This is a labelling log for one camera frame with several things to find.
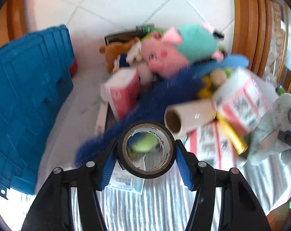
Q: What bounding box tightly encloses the black adhesive tape roll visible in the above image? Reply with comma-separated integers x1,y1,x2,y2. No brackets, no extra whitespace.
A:
117,121,176,179

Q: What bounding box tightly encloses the white cardboard tube roll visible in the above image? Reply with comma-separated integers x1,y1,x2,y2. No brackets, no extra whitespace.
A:
164,99,217,138

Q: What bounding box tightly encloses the green tennis ball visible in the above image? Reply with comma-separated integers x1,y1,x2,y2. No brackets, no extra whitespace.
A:
127,132,159,153

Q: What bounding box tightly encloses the grey plush toy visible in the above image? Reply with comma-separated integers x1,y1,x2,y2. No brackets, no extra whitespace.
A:
247,93,291,165

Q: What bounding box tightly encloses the yellow marker pen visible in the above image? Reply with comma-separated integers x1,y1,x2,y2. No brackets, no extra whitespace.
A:
216,113,248,155

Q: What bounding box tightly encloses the pink white medicine box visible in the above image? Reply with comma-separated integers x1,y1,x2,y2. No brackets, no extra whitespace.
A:
212,68,270,136

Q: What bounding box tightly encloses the small teal white box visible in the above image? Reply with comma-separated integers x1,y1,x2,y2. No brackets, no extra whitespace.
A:
108,161,145,194

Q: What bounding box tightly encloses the dark blue fuzzy brush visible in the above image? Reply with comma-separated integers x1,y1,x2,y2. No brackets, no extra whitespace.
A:
74,64,209,167

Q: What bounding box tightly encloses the blue plastic crate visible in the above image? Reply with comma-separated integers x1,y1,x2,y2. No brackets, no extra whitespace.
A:
0,25,75,197

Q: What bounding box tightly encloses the red container behind crate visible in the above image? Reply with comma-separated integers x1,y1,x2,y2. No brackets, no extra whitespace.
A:
69,59,78,77

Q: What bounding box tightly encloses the pink pig plush toy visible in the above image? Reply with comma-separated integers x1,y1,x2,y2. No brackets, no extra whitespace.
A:
141,23,226,78

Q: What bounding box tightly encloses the brown teddy bear plush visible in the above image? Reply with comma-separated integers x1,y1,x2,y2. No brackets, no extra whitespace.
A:
99,37,140,73

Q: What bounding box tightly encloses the green yellow plush toy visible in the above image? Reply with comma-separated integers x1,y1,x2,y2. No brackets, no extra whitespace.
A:
140,28,164,42

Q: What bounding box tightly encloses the black box at wall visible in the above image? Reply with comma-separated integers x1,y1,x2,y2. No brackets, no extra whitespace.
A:
104,30,146,45

